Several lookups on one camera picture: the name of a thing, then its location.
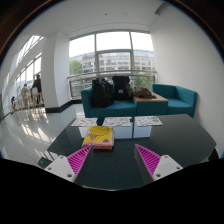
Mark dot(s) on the large black backpack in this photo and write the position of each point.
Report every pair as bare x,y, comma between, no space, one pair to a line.
101,93

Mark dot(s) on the wooden sofa table top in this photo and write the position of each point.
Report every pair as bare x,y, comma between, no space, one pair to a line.
158,98

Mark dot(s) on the person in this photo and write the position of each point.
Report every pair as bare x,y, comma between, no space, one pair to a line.
13,101
25,92
37,85

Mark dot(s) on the small sticker sheet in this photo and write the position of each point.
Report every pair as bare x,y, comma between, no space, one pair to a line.
149,121

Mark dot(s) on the sticker sheet with round pictures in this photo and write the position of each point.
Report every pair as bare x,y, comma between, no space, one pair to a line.
116,121

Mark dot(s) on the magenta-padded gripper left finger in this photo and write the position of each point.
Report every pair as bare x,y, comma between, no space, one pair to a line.
76,160

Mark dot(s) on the black backpack with label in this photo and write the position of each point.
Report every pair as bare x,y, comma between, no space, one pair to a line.
121,87

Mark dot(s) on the metal window railing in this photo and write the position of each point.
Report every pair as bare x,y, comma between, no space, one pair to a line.
80,76

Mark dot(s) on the sticker sheet with red shapes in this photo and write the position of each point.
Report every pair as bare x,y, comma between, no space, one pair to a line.
84,122

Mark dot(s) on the teal sofa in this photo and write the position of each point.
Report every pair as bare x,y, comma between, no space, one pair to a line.
116,109

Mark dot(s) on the brown jacket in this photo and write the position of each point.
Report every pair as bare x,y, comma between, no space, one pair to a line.
143,92

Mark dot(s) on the wooden chairs group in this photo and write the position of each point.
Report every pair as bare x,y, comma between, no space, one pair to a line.
35,98

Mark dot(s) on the orange yellow cartoon print towel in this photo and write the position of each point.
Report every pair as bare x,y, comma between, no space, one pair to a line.
99,136

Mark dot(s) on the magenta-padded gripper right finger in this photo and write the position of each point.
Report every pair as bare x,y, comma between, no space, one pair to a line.
150,159

